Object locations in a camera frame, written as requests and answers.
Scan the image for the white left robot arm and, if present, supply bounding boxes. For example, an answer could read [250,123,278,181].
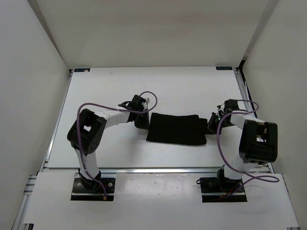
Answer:
[67,107,149,192]

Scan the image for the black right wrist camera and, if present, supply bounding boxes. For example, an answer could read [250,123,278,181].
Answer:
[217,99,239,116]

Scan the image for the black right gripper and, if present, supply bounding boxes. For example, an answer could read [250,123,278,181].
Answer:
[201,112,234,135]

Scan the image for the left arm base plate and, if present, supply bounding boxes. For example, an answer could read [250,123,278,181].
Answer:
[71,174,116,201]

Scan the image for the blue left table label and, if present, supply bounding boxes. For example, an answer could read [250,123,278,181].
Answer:
[74,68,91,72]

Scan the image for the white front cover board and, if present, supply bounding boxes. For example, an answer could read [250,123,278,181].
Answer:
[24,172,298,230]

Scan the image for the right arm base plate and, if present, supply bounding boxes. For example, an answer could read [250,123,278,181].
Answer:
[196,177,247,203]

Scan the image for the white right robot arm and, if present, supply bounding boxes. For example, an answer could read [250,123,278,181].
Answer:
[207,111,279,192]

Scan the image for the blue table label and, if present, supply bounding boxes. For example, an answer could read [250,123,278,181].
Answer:
[216,66,233,70]
[74,68,91,72]

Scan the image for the blue right table label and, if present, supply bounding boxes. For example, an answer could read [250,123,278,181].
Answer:
[216,66,233,70]

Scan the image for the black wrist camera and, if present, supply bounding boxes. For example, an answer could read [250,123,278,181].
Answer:
[118,95,147,112]
[217,99,239,116]

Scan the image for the black skirt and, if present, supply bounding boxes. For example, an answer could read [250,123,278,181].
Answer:
[146,113,207,146]

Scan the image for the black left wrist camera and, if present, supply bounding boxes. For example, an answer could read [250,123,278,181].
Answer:
[118,95,147,112]

